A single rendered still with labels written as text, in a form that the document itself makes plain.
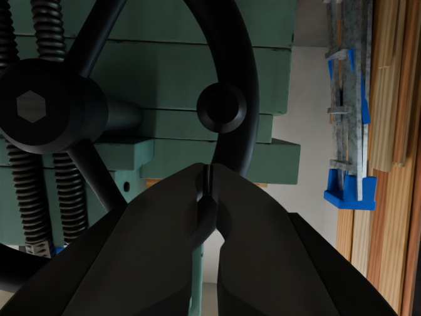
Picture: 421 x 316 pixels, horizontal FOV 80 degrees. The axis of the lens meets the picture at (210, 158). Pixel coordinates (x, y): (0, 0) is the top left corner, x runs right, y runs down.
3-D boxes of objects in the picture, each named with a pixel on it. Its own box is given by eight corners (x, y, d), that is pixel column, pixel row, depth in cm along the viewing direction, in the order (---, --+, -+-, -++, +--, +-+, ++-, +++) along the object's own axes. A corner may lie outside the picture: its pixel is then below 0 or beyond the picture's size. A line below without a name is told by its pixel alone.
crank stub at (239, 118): (193, 134, 11) (195, 77, 11) (198, 130, 17) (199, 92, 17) (249, 135, 11) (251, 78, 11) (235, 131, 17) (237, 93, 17)
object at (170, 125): (274, 115, 35) (271, 143, 36) (249, 117, 56) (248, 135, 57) (-15, 101, 35) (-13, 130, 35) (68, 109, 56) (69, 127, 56)
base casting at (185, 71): (296, 47, 34) (291, 116, 36) (241, 94, 91) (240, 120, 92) (-38, 31, 34) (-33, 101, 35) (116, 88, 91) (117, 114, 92)
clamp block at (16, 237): (119, 171, 27) (119, 251, 28) (149, 155, 40) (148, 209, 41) (-22, 165, 27) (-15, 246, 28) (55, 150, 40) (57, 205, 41)
